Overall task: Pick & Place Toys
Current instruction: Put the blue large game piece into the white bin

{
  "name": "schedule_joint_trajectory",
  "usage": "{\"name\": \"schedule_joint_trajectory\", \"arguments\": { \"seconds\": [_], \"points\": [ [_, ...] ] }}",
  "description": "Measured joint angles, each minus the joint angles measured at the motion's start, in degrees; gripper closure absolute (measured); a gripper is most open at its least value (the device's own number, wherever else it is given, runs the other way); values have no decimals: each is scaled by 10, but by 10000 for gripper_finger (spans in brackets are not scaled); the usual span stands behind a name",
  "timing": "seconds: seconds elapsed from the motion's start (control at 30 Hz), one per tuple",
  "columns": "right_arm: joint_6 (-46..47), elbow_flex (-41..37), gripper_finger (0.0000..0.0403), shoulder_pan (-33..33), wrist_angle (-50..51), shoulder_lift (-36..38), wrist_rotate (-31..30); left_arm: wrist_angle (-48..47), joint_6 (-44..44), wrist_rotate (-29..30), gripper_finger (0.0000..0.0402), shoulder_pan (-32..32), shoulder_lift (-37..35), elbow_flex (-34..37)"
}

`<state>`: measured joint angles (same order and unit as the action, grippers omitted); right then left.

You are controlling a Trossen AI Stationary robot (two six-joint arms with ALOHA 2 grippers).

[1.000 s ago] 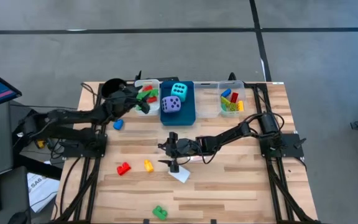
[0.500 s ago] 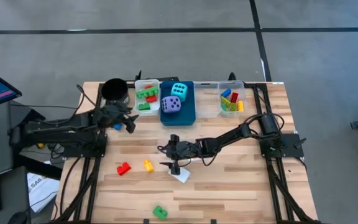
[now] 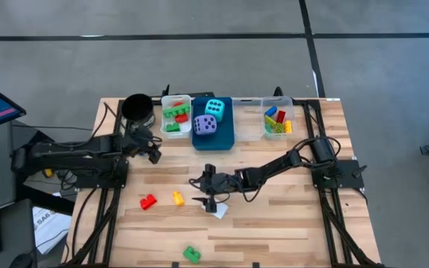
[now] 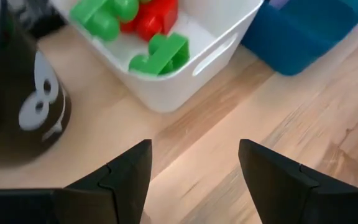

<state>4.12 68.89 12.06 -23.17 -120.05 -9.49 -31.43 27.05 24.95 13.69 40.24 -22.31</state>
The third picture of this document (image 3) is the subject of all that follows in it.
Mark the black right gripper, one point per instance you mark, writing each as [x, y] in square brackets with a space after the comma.
[222, 182]

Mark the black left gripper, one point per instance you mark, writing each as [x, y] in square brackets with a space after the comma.
[142, 141]

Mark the small yellow toy brick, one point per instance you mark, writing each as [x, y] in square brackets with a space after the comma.
[178, 198]

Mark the long green toy brick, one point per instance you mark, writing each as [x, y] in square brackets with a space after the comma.
[176, 110]

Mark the red stepped toy brick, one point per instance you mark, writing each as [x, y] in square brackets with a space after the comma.
[147, 202]

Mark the purple foam dice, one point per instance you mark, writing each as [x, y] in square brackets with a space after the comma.
[205, 125]

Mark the green stepped toy brick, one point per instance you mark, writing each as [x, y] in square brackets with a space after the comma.
[191, 254]

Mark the mint foam dice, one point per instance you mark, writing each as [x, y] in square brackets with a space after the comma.
[215, 110]

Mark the light green toy brick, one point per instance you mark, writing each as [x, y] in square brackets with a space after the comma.
[269, 121]

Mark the lime green toy brick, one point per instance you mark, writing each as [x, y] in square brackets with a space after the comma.
[279, 128]

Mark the long yellow toy brick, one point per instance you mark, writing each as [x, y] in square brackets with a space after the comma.
[288, 126]

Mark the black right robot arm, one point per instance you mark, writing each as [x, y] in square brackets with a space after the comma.
[274, 167]

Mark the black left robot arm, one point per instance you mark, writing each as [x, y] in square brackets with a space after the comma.
[69, 152]

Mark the black cup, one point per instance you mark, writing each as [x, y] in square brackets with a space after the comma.
[138, 108]

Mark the white plastic bin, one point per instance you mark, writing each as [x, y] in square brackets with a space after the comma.
[186, 128]

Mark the teal plastic tray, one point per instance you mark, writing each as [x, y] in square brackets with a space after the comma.
[222, 141]

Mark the clear plastic bin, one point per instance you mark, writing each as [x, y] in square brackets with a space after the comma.
[248, 130]
[278, 100]

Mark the yellow black tool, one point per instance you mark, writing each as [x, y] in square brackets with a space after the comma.
[48, 173]

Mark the white printed paper sheet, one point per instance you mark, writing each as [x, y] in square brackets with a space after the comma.
[50, 227]

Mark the black computer mouse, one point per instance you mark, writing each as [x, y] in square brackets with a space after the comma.
[21, 261]

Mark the black table-level camera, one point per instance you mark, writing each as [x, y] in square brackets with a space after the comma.
[175, 265]

